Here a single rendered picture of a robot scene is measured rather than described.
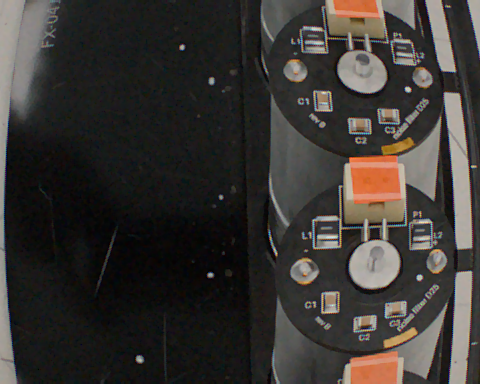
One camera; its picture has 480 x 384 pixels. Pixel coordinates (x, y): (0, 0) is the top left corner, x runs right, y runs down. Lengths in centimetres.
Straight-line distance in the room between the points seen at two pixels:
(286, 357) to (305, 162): 3
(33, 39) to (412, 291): 11
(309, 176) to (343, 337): 3
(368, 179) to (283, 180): 3
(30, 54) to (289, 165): 7
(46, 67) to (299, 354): 9
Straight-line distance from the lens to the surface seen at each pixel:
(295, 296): 31
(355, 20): 33
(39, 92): 39
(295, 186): 34
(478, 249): 32
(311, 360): 32
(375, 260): 31
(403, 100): 33
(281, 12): 36
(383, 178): 32
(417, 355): 32
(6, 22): 41
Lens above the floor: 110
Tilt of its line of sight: 62 degrees down
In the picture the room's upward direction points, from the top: straight up
